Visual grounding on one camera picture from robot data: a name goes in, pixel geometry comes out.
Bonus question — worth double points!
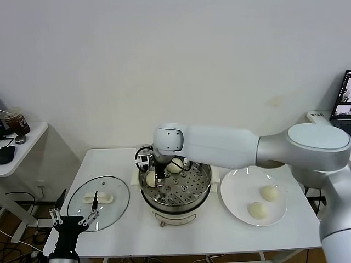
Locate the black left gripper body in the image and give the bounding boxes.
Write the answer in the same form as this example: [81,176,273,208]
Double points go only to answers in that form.
[52,215,90,250]

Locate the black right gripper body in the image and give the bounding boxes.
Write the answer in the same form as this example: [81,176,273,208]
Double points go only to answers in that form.
[152,156,168,180]

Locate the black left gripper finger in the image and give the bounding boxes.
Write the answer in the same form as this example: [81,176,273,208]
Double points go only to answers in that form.
[49,188,67,226]
[78,191,101,226]

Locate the glass lid with cream handle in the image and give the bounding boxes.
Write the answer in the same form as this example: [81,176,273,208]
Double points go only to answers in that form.
[67,175,131,233]

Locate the white steamed baozi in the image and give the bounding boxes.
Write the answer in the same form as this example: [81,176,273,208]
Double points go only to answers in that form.
[167,158,184,174]
[259,185,279,202]
[146,170,157,188]
[247,202,269,220]

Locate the perforated stainless steel steamer basket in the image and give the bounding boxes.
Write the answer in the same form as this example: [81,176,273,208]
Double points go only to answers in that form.
[131,149,221,205]

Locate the cream electric cooker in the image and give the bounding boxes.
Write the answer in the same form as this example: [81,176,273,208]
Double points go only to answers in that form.
[142,188,211,228]

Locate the round white plate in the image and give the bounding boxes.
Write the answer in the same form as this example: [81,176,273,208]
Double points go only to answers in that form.
[220,167,288,227]

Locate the white side table with drink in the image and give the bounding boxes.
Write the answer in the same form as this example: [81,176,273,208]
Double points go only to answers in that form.
[0,122,50,244]

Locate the black computer mouse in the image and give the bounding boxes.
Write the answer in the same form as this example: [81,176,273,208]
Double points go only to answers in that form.
[0,146,16,165]

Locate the iced coffee plastic cup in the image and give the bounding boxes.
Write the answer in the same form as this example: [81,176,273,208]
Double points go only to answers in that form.
[3,107,31,137]

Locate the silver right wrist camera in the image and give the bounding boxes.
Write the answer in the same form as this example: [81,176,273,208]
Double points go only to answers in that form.
[137,153,151,168]

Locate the black floor cable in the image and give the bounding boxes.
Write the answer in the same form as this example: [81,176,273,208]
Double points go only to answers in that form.
[4,191,38,217]

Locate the black laptop showing camera views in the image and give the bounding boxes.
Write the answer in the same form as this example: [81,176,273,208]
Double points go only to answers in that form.
[330,70,351,121]

